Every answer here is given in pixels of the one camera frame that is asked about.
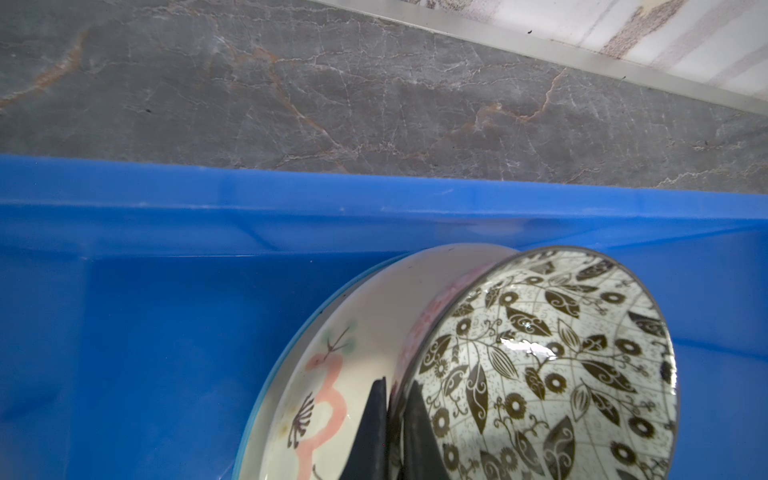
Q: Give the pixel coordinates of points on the black white patterned bowl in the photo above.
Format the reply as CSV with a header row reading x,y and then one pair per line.
x,y
553,363

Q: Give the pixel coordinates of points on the cream floral plate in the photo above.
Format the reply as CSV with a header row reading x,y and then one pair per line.
x,y
305,420

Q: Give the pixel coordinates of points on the blue plastic bin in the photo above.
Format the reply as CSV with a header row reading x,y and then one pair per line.
x,y
142,306

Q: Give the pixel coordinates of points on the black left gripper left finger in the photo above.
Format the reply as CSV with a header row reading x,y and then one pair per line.
x,y
368,456

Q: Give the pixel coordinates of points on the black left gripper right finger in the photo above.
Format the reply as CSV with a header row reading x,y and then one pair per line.
x,y
421,456

